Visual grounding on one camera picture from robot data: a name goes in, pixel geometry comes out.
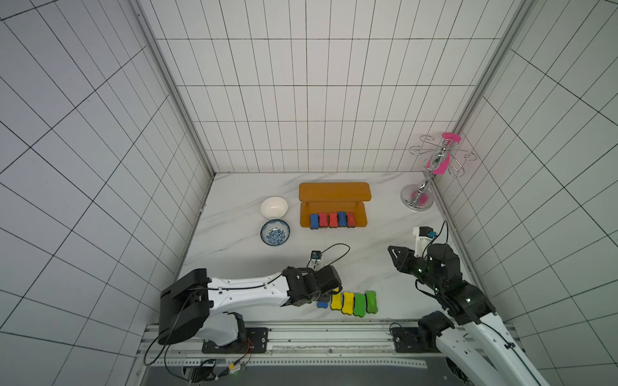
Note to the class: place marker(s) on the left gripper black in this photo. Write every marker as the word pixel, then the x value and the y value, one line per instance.
pixel 321 295

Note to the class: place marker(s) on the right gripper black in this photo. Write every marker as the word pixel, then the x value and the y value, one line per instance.
pixel 409 260

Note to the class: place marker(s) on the yellow eraser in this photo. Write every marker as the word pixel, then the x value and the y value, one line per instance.
pixel 336 300
pixel 348 300

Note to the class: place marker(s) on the green eraser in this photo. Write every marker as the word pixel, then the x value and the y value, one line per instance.
pixel 371 302
pixel 359 307

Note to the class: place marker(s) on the red eraser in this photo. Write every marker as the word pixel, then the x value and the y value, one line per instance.
pixel 333 221
pixel 323 220
pixel 351 220

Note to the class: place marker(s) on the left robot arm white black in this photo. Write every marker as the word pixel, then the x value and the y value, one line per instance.
pixel 186 304

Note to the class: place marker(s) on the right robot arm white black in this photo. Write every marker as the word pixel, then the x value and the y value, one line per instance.
pixel 468 330

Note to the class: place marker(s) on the orange two-tier shelf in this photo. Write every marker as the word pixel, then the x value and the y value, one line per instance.
pixel 318 198

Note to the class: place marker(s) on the blue patterned bowl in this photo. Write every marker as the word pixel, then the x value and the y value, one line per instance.
pixel 275 232

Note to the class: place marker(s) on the white bowl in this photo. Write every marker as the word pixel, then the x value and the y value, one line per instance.
pixel 274 208

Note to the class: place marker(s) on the pink object on stand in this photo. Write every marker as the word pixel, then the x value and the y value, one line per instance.
pixel 439 162

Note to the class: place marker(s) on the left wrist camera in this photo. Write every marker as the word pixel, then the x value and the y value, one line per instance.
pixel 316 261

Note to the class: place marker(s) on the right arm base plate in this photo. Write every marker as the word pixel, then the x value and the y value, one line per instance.
pixel 407 341

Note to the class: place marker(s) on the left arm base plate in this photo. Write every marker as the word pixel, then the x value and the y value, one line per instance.
pixel 253 341

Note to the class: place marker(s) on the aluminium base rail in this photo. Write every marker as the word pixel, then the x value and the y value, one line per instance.
pixel 339 343

